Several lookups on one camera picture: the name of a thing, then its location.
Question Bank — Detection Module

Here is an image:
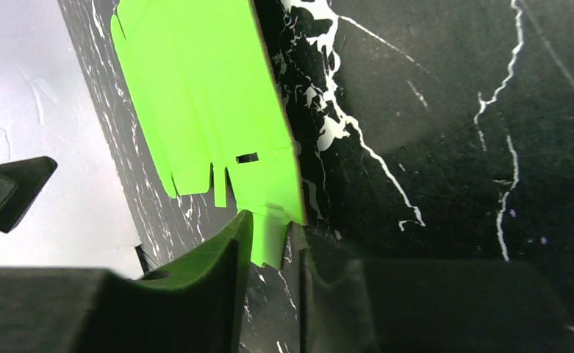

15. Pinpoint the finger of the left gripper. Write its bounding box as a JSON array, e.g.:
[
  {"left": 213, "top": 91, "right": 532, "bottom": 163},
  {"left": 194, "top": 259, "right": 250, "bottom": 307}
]
[{"left": 0, "top": 156, "right": 58, "bottom": 233}]

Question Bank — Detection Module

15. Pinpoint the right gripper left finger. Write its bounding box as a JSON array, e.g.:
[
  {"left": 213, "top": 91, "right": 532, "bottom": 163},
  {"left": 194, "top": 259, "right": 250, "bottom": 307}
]
[{"left": 0, "top": 211, "right": 253, "bottom": 352}]

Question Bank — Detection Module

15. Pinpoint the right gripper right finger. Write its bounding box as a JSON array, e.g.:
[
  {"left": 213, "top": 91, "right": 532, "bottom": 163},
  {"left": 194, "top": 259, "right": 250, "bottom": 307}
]
[{"left": 290, "top": 224, "right": 574, "bottom": 352}]

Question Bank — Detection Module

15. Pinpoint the green paper box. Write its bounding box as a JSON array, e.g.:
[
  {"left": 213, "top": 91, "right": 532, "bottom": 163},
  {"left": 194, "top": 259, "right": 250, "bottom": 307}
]
[{"left": 110, "top": 1, "right": 306, "bottom": 269}]

